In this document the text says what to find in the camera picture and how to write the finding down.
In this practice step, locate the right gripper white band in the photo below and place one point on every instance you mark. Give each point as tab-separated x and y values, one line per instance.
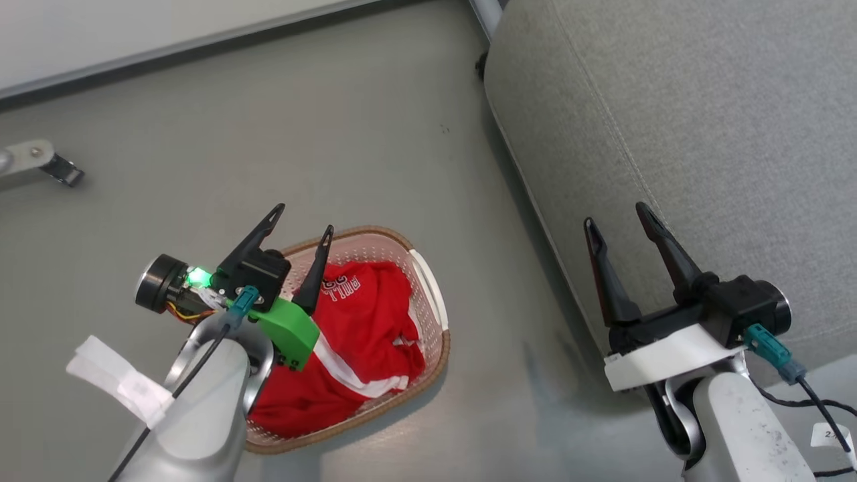
743	304

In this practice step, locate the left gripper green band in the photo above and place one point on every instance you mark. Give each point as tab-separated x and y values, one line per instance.
271	271

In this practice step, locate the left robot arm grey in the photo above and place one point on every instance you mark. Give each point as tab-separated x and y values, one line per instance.
201	418

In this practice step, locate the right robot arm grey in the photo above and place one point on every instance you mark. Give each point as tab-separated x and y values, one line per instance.
736	428

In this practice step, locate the pink woven laundry basket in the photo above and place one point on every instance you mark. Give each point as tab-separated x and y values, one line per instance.
378	248

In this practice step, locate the red white shirt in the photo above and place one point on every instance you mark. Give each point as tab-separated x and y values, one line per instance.
368	325

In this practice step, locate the grey fabric sofa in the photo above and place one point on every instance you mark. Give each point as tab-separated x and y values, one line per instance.
703	134

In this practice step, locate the white tape tag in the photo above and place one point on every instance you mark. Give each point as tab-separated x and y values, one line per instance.
127	385

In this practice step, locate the black caster wheel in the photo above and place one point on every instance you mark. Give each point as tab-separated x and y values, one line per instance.
63	172

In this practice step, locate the grey metal stand leg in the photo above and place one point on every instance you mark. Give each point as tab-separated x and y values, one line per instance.
23	159

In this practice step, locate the grey metal pole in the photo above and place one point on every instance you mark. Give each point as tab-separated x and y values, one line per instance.
487	13

